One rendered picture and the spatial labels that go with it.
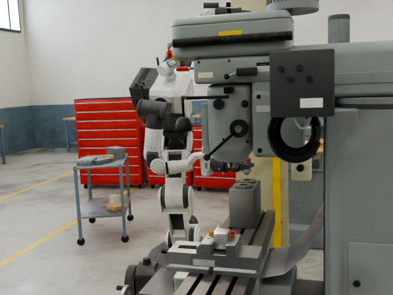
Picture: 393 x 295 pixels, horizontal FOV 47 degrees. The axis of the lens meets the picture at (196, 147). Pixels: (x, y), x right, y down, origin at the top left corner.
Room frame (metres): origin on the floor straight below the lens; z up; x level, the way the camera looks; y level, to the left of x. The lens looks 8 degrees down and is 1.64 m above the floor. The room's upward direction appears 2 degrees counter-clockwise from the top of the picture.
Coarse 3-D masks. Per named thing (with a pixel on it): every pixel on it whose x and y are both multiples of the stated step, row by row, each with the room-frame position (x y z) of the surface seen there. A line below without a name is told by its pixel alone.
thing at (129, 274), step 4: (128, 268) 2.45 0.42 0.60; (132, 268) 2.45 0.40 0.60; (128, 272) 2.43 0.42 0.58; (132, 272) 2.42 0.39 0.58; (128, 276) 2.41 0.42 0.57; (132, 276) 2.40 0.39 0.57; (128, 280) 2.39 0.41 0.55; (132, 280) 2.39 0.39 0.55; (124, 284) 2.39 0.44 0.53; (132, 284) 2.38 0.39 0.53; (132, 288) 2.38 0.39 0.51
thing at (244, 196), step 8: (240, 184) 2.12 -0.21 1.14; (248, 184) 2.10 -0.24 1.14; (256, 184) 2.15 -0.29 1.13; (232, 192) 2.06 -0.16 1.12; (240, 192) 2.05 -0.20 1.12; (248, 192) 2.04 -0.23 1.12; (256, 192) 2.11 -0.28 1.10; (232, 200) 2.06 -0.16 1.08; (240, 200) 2.05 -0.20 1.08; (248, 200) 2.04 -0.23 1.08; (256, 200) 2.10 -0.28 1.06; (232, 208) 2.06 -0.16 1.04; (240, 208) 2.05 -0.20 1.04; (248, 208) 2.04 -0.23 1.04; (256, 208) 2.10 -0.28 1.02; (232, 216) 2.06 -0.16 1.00; (240, 216) 2.05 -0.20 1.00; (248, 216) 2.04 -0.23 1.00; (256, 216) 2.09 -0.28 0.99; (232, 224) 2.06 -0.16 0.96; (240, 224) 2.05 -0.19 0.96; (248, 224) 2.04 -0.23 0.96; (256, 224) 2.09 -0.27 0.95
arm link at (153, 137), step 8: (152, 136) 2.24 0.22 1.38; (160, 136) 2.25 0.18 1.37; (144, 144) 2.26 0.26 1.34; (152, 144) 2.24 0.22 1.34; (160, 144) 2.26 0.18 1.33; (144, 152) 2.26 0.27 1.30; (152, 152) 2.24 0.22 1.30; (160, 152) 2.27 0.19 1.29; (152, 160) 2.23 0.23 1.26; (160, 160) 2.23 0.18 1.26; (152, 168) 2.22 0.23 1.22; (160, 168) 2.23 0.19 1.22
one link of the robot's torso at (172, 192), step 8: (192, 136) 2.68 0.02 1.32; (168, 152) 2.57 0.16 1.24; (176, 152) 2.57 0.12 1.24; (184, 152) 2.54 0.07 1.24; (168, 160) 2.58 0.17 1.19; (168, 176) 2.55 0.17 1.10; (176, 176) 2.55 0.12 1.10; (184, 176) 2.54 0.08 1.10; (168, 184) 2.48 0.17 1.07; (176, 184) 2.48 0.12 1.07; (184, 184) 2.50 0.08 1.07; (160, 192) 2.49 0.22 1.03; (168, 192) 2.46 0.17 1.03; (176, 192) 2.46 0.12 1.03; (184, 192) 2.45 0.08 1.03; (160, 200) 2.48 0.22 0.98; (168, 200) 2.45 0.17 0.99; (176, 200) 2.45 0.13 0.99; (184, 200) 2.44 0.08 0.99; (168, 208) 2.50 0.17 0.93; (176, 208) 2.49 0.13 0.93
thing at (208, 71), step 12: (204, 60) 1.76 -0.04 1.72; (216, 60) 1.75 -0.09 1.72; (228, 60) 1.73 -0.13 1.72; (240, 60) 1.72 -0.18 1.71; (252, 60) 1.71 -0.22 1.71; (264, 60) 1.70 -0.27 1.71; (204, 72) 1.76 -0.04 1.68; (216, 72) 1.75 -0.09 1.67; (228, 72) 1.73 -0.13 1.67; (264, 72) 1.70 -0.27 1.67
